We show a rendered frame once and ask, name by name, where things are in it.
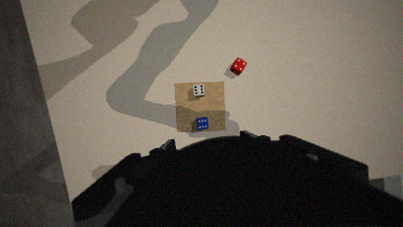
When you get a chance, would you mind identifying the red die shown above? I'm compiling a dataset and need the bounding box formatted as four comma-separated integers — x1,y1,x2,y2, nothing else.
230,57,247,75

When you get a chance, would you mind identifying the blue die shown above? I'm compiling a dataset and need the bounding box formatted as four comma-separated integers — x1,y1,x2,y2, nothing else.
197,117,208,130

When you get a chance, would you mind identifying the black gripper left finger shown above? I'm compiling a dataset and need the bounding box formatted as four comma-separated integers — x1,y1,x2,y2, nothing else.
71,139,178,227

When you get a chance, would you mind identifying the white die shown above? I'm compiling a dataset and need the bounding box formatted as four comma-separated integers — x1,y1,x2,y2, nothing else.
193,84,205,97

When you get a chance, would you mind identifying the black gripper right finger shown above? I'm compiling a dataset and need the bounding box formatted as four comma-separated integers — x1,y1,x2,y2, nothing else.
240,130,369,184

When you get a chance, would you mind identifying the tan mat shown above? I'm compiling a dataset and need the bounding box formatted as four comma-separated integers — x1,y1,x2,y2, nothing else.
175,82,225,132

